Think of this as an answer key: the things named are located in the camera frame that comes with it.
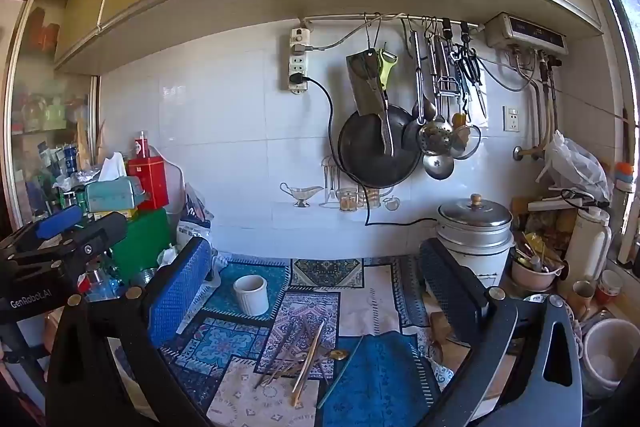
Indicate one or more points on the pink bowl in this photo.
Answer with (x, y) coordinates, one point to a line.
(532, 277)

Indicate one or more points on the window frame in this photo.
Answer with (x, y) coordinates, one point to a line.
(620, 7)

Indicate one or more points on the white power strip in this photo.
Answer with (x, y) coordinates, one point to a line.
(298, 62)

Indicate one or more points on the crumpled white plastic bag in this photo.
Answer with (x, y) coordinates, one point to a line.
(167, 257)

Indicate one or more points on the white thermos jug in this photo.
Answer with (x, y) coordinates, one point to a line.
(590, 247)

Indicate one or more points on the white bucket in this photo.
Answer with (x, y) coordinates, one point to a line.
(607, 357)

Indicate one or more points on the patterned blue mat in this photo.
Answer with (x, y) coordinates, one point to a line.
(390, 372)

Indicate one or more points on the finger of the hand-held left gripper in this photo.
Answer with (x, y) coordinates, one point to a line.
(57, 219)
(95, 234)

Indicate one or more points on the gold spoon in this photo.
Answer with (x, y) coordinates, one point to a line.
(339, 354)

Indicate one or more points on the steel masher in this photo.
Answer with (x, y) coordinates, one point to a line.
(447, 84)

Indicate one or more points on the glass-door cabinet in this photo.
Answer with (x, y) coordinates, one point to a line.
(45, 107)

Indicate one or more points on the red tin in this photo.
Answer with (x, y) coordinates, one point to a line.
(147, 182)

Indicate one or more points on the clear printed food bag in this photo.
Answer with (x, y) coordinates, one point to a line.
(192, 217)

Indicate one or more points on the kitchen scissors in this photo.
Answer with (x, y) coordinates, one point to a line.
(472, 69)

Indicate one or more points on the steel ladle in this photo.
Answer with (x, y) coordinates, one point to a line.
(439, 166)

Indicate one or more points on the green box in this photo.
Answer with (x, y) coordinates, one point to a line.
(142, 242)

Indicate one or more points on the yellow box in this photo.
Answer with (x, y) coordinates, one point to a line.
(117, 213)

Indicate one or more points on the teal tissue box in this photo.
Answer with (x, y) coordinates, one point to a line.
(112, 196)

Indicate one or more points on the white water heater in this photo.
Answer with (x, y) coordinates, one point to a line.
(525, 34)

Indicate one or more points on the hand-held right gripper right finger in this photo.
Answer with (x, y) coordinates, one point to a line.
(447, 287)

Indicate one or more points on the steel slotted skimmer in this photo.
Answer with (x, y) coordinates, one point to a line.
(434, 134)

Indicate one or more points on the white wall socket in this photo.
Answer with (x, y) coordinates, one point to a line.
(511, 119)

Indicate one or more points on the round hanging lid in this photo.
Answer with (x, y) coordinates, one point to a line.
(472, 147)

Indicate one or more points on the white hanging rail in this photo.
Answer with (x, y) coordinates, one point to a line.
(350, 17)

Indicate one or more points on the teal chopstick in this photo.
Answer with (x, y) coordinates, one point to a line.
(340, 372)

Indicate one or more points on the black wok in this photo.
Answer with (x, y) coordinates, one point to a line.
(370, 157)

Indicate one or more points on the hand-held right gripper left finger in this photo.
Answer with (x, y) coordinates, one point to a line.
(180, 292)

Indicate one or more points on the orange and white cup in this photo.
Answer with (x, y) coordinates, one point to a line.
(608, 289)

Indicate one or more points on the beige cup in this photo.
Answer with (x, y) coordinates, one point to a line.
(582, 297)

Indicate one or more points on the dark chopstick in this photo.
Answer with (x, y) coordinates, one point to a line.
(276, 355)

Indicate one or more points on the gold chopstick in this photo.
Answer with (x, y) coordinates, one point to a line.
(307, 359)

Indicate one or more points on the green peeler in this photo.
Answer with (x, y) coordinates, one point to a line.
(386, 67)

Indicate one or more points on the water heater pipes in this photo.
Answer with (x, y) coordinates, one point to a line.
(547, 117)

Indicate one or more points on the white ceramic cup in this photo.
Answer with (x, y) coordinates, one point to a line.
(250, 294)

